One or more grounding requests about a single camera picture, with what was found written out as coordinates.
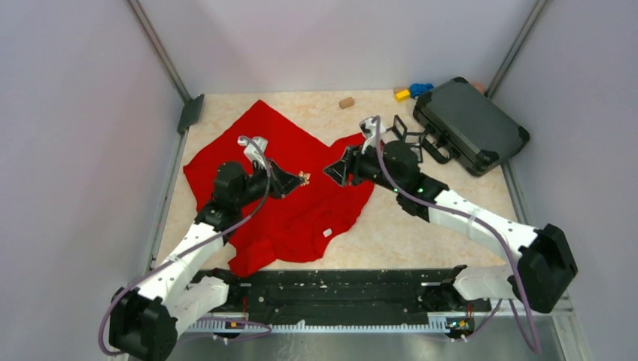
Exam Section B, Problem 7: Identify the red t-shirt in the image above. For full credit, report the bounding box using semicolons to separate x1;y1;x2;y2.
184;100;374;277

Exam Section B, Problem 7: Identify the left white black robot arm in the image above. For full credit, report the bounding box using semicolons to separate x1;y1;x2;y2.
100;159;307;360

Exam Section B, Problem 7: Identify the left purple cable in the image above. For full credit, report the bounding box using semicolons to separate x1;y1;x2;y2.
97;135;274;356

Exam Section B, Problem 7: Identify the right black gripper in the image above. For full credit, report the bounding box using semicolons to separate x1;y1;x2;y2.
324;139;402;194

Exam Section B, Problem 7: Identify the yellow toy block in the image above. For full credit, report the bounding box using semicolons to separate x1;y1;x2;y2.
394;89;411;102

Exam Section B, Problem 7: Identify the brown wooden block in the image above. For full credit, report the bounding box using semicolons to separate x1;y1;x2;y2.
339;97;355;109

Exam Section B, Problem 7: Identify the purple cable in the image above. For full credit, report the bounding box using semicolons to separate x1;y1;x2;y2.
371;115;543;356
97;135;274;356

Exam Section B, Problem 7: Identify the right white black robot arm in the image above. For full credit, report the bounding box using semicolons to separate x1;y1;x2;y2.
324;141;578;314

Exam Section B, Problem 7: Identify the open black brooch box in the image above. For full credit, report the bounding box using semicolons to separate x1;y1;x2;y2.
391;114;408;143

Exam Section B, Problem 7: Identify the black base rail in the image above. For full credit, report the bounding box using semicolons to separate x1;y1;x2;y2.
193;268;492;326

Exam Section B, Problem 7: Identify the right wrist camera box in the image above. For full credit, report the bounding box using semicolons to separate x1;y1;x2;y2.
359;115;386;153

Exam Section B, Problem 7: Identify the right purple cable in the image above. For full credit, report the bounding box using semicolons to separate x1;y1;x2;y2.
371;115;543;356

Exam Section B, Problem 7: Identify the black corner bracket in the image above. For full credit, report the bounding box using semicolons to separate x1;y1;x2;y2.
177;94;205;134

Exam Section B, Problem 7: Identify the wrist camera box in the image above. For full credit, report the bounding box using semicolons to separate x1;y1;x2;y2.
237;135;269;168
359;115;386;153

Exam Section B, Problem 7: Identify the tan toy block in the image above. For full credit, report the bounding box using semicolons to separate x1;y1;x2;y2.
393;86;409;94

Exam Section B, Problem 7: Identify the dark grey carrying case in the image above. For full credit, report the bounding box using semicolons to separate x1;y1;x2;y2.
413;77;530;177

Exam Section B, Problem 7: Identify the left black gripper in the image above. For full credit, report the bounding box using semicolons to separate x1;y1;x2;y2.
235;157;305;208

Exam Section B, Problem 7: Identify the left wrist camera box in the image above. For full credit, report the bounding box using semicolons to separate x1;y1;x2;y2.
237;135;269;168

